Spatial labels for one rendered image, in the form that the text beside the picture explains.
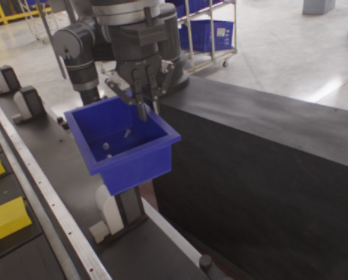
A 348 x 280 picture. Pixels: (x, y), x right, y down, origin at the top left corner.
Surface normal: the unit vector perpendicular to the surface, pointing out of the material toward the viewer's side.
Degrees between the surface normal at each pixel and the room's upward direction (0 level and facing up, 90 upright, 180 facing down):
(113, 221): 90
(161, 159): 95
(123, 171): 95
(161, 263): 0
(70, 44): 90
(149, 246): 0
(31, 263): 0
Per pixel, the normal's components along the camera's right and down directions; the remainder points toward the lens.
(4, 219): -0.13, -0.83
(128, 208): 0.60, 0.37
